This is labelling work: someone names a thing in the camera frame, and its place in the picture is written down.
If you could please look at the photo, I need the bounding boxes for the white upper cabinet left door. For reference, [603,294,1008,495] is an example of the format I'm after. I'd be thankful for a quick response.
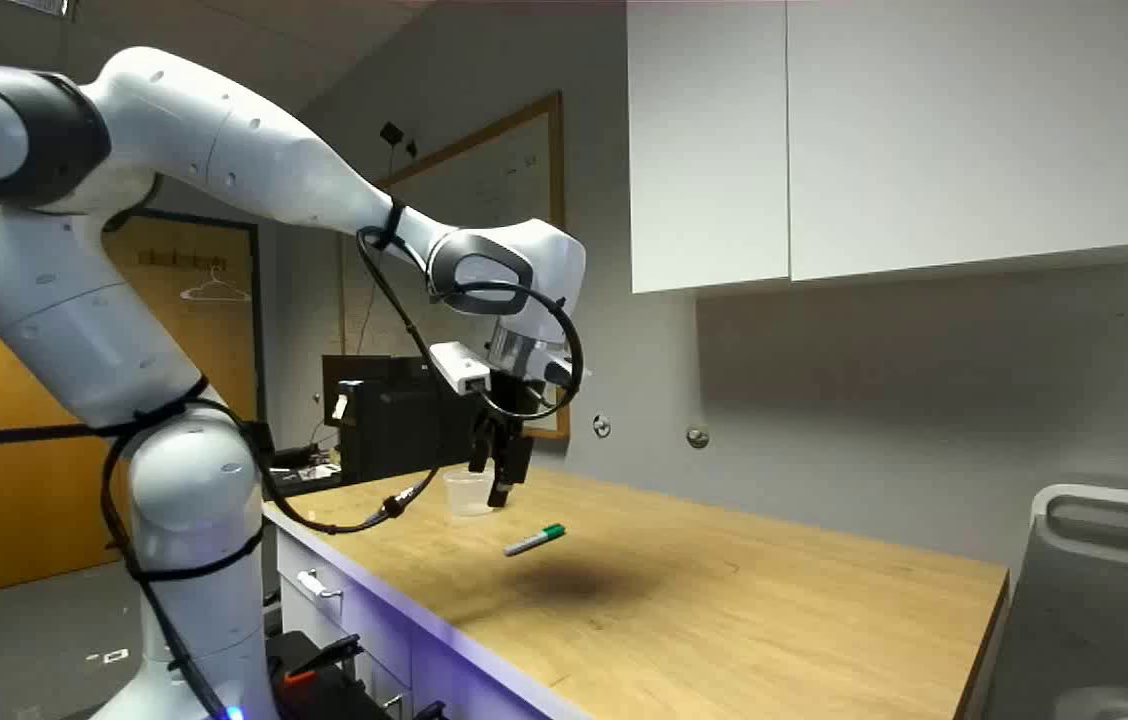
[630,0,787,290]

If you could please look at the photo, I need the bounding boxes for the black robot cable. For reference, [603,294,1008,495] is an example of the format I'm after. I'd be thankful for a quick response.
[102,194,589,720]

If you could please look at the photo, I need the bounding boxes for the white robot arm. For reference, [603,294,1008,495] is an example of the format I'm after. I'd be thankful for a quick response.
[0,49,584,720]

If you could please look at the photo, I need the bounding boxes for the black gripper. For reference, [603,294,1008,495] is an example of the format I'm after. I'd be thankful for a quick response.
[470,371,539,509]

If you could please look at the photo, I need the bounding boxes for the white upper cabinet right door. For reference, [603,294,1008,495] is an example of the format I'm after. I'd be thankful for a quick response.
[787,0,1128,279]

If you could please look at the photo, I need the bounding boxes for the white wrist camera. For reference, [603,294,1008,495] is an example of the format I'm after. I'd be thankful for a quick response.
[428,339,487,395]

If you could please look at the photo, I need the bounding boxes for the wooden door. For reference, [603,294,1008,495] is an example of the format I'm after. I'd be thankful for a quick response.
[0,213,259,588]

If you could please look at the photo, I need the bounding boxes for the wood framed whiteboard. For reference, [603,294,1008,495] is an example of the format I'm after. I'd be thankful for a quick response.
[338,86,575,453]

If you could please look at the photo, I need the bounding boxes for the small wall outlet knob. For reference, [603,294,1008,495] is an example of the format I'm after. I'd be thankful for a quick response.
[594,416,611,441]

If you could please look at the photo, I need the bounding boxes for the green capped marker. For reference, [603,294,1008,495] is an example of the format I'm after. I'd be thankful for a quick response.
[505,525,570,555]

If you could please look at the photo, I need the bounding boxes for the black box appliance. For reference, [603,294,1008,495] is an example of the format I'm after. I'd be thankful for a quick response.
[323,356,479,481]

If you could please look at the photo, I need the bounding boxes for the white cabinet door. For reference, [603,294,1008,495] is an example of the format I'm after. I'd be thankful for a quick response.
[787,0,1128,279]
[630,0,787,290]

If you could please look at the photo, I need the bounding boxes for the white drawer front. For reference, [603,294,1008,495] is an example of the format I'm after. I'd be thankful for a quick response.
[277,534,345,646]

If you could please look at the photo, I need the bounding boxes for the round wall knob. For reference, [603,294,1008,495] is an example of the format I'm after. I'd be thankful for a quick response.
[684,422,712,449]

